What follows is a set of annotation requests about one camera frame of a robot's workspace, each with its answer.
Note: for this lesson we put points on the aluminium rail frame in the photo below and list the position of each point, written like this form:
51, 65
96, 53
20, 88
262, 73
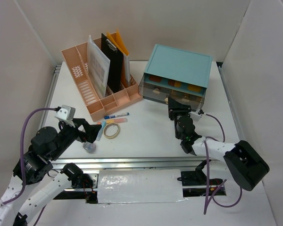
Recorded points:
147, 139

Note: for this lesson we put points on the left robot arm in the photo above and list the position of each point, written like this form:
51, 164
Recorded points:
17, 206

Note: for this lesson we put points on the pink plastic file organizer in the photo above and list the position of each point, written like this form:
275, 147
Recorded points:
76, 60

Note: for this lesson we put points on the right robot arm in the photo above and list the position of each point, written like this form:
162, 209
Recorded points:
244, 165

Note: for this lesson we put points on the clear document pouch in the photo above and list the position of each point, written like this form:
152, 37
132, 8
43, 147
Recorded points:
98, 67

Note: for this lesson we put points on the orange folder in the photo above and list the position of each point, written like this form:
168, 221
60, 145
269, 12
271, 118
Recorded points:
116, 39

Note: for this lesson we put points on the blue white marker pen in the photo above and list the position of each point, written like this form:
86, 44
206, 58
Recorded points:
116, 116

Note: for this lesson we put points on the pink yellow highlighter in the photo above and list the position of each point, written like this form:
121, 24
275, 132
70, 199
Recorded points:
117, 120

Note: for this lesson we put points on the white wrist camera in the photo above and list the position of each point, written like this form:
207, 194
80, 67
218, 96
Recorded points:
196, 115
65, 113

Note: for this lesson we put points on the teal drawer cabinet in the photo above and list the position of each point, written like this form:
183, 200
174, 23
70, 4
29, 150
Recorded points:
178, 69

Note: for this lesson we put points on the white foil covered plate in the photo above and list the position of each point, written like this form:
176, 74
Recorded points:
139, 186

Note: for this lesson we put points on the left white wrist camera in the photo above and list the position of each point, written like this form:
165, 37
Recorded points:
65, 113

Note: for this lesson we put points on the black clipboard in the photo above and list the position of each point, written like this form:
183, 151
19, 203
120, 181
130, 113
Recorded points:
116, 57

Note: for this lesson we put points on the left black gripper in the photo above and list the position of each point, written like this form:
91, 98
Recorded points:
92, 130

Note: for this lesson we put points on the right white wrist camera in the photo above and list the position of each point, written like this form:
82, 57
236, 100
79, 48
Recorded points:
196, 115

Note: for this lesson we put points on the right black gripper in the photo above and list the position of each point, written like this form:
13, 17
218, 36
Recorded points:
175, 107

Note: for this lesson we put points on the orange blue glue stick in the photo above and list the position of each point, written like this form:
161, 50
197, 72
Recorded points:
99, 135

